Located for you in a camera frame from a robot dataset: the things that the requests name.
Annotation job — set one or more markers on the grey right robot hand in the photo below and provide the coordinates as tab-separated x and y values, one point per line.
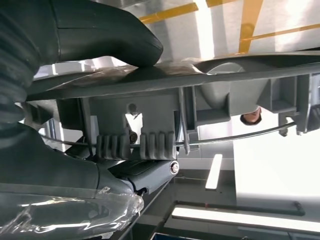
50	172

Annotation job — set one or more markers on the person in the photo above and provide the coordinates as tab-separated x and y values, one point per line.
251	118

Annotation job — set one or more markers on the large yellow tape rectangle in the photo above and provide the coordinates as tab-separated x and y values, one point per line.
250	20

